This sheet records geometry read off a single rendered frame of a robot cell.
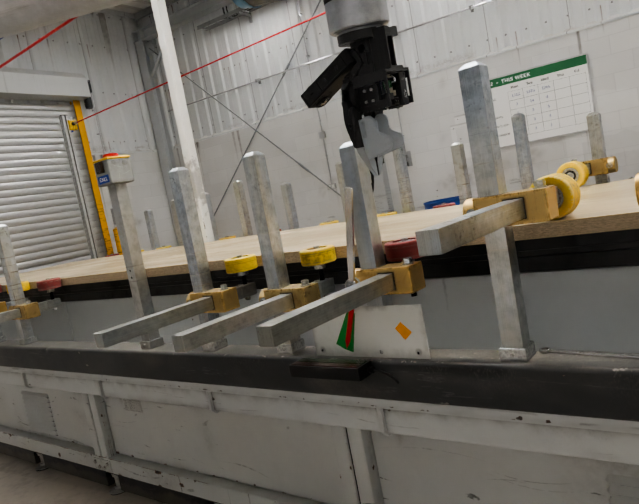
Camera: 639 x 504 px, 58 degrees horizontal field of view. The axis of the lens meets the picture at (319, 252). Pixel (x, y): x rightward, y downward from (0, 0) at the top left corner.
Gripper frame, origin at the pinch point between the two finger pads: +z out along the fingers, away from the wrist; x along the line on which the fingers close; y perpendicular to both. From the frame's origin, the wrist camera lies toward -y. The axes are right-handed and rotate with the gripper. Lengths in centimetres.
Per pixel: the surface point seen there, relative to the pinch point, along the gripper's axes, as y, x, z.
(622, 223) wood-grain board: 29.9, 25.0, 17.0
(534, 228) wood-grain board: 15.7, 25.0, 17.0
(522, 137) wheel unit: -15, 119, 8
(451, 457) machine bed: -11, 29, 72
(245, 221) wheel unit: -151, 118, 28
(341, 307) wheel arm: -4.6, -8.6, 20.2
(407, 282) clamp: -1.9, 7.9, 21.6
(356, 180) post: -10.3, 10.3, 2.8
